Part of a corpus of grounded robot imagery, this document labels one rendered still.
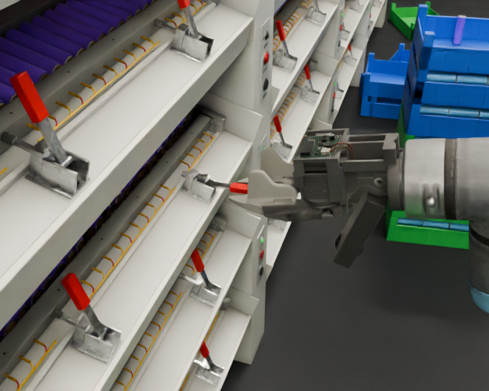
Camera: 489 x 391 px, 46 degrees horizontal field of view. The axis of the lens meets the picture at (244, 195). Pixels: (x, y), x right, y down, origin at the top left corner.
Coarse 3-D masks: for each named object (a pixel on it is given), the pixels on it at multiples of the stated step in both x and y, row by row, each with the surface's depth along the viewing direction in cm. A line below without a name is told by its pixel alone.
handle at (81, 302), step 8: (64, 280) 51; (72, 280) 51; (72, 288) 51; (80, 288) 52; (72, 296) 52; (80, 296) 52; (80, 304) 52; (88, 304) 53; (88, 312) 53; (88, 320) 53; (96, 320) 54; (96, 328) 54; (96, 336) 54
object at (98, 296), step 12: (216, 132) 87; (180, 180) 76; (168, 204) 73; (156, 216) 70; (144, 228) 68; (132, 252) 65; (120, 264) 63; (108, 288) 61; (96, 300) 59; (72, 336) 55; (60, 348) 54; (48, 360) 53; (36, 384) 51
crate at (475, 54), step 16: (432, 16) 136; (448, 16) 136; (416, 32) 134; (432, 32) 120; (448, 32) 138; (464, 32) 137; (480, 32) 136; (416, 48) 131; (432, 48) 121; (448, 48) 120; (464, 48) 120; (480, 48) 133; (432, 64) 123; (448, 64) 122; (464, 64) 122; (480, 64) 121
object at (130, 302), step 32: (224, 128) 88; (256, 128) 87; (192, 160) 81; (224, 160) 83; (160, 192) 74; (224, 192) 80; (160, 224) 70; (192, 224) 72; (160, 256) 66; (128, 288) 62; (160, 288) 63; (128, 320) 59; (32, 352) 54; (64, 352) 54; (128, 352) 59; (64, 384) 52; (96, 384) 53
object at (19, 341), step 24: (192, 144) 82; (168, 168) 75; (144, 192) 70; (120, 216) 66; (144, 216) 69; (96, 240) 62; (72, 264) 59; (96, 264) 62; (48, 288) 56; (96, 288) 60; (48, 312) 54; (24, 336) 52; (0, 360) 50; (24, 360) 52; (0, 384) 50
